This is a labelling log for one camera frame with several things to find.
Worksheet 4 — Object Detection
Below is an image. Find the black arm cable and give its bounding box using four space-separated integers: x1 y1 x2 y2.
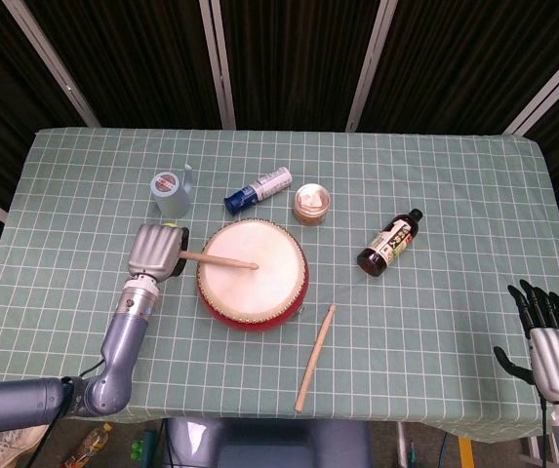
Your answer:
24 358 107 468

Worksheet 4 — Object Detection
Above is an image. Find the dark brown labelled bottle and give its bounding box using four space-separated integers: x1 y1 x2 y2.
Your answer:
356 208 424 278

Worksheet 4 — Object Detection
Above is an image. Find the white sneaker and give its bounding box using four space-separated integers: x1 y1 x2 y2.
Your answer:
0 426 49 468

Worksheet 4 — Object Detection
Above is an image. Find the green plastic item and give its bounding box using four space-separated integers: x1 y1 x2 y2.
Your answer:
131 429 158 462

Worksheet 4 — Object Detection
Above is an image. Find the clear plastic jar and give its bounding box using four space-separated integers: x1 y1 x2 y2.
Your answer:
292 182 333 227

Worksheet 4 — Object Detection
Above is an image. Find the red drum with white skin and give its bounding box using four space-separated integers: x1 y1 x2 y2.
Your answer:
196 218 310 333

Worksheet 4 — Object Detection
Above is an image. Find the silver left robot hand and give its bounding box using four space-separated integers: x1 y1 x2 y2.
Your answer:
126 222 191 283

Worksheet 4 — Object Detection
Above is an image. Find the wooden drumstick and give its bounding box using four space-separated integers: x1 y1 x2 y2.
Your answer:
293 304 338 414
180 251 260 271

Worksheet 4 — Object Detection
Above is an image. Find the green checked tablecloth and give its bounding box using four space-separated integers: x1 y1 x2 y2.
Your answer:
0 127 559 444

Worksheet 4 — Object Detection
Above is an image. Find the yellow drink bottle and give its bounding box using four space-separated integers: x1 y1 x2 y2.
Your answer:
61 422 114 468

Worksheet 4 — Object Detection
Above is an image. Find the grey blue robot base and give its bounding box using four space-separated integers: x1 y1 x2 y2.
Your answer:
164 417 373 468

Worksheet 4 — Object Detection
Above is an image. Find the white spray bottle blue cap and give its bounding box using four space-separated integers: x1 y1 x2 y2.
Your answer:
223 166 294 215

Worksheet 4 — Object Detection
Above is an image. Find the light blue plastic cup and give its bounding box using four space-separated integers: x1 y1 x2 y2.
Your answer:
149 164 195 219

